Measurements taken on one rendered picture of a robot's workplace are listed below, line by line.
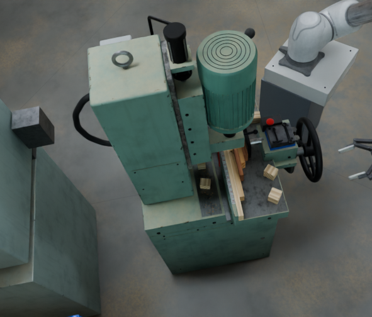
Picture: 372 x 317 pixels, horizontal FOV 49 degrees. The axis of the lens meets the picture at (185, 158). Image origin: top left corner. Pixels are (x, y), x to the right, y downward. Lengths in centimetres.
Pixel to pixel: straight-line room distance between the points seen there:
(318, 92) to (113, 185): 142
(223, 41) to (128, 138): 41
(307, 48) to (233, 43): 94
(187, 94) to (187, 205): 63
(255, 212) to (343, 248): 105
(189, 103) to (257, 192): 54
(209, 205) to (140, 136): 56
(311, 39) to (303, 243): 115
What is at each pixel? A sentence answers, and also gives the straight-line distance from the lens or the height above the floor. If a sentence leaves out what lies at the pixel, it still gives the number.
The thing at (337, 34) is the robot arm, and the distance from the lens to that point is 220.
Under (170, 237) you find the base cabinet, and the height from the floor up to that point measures 66.
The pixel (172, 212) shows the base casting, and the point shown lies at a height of 80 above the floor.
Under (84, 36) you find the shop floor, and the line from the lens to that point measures 366.
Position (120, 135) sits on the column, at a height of 135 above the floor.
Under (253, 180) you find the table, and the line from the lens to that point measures 163.
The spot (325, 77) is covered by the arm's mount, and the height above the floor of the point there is 70.
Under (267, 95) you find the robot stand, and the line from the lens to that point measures 238.
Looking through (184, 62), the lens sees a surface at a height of 152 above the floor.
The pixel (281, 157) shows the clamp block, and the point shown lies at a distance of 168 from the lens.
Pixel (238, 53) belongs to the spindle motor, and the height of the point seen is 150.
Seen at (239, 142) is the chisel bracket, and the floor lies 104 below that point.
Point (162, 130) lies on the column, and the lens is 126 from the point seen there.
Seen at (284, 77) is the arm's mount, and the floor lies 69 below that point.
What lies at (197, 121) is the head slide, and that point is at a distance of 131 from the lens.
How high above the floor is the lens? 237
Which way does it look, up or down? 61 degrees down
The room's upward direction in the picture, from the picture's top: 14 degrees counter-clockwise
